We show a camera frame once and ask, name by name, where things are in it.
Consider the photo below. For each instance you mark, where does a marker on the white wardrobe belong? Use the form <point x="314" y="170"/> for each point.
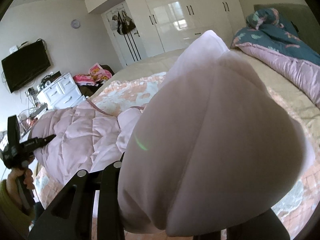
<point x="166" y="25"/>

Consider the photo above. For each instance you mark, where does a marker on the teal and pink duvet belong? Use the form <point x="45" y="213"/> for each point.
<point x="272" y="39"/>

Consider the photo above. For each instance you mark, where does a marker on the left hand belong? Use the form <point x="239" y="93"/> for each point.
<point x="24" y="177"/>

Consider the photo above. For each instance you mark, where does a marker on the hanging bags on door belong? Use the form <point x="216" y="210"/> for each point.
<point x="124" y="24"/>

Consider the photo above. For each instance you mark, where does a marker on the orange plaid cloud blanket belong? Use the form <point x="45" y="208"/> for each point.
<point x="297" y="207"/>

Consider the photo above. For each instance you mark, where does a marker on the pink cartoon cloth pile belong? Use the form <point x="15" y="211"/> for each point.
<point x="95" y="76"/>

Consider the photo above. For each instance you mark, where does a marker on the round wall clock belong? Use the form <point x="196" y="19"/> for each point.
<point x="75" y="24"/>

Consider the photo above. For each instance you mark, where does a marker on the white door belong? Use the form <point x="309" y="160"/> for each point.
<point x="129" y="47"/>

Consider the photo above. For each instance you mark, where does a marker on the black wall television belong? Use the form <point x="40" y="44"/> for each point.
<point x="24" y="65"/>

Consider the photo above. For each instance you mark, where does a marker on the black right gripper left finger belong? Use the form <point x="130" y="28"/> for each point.
<point x="69" y="216"/>

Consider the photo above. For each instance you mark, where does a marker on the pink quilted jacket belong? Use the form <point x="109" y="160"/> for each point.
<point x="211" y="149"/>

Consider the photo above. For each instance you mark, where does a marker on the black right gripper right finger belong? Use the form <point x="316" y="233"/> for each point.
<point x="266" y="226"/>

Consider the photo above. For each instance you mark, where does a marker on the white drawer chest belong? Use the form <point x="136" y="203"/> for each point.
<point x="62" y="93"/>

